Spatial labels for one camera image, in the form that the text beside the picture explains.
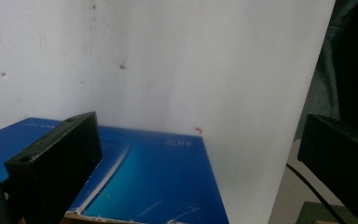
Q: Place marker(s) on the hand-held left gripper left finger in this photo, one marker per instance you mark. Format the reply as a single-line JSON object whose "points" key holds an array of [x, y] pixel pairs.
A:
{"points": [[54, 165]]}

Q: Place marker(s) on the blue flat box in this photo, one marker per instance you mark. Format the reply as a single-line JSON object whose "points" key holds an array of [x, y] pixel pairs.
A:
{"points": [[155, 174]]}

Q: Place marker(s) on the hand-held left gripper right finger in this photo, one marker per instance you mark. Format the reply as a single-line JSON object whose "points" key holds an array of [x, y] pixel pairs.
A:
{"points": [[341, 161]]}

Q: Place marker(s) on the dark green curtain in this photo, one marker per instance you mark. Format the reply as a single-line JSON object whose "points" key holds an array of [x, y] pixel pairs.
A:
{"points": [[326, 87]]}

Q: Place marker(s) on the white board panel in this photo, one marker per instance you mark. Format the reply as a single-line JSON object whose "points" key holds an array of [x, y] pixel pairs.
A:
{"points": [[199, 71]]}

